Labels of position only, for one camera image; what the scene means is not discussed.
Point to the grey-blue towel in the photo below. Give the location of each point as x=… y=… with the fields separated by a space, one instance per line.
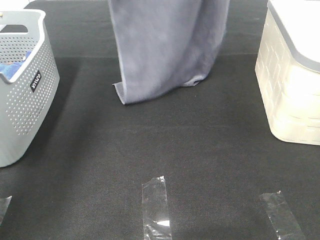
x=165 y=44

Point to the blue towel in basket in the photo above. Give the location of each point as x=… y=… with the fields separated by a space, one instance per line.
x=7 y=70

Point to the black fabric table mat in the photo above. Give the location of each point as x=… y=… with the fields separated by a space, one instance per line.
x=81 y=178

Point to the clear tape strip centre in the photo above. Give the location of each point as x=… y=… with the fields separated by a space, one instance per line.
x=155 y=213

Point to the clear tape strip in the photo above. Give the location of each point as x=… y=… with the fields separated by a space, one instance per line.
x=281 y=217
x=4 y=204
x=155 y=213

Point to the grey perforated laundry basket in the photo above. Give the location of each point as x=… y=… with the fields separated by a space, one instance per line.
x=26 y=98

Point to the white lidded storage bin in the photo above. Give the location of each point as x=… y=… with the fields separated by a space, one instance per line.
x=288 y=70

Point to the clear tape strip right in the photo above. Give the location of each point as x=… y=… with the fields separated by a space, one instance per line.
x=281 y=217

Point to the clear tape strip left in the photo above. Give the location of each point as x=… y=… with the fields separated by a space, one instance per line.
x=4 y=204

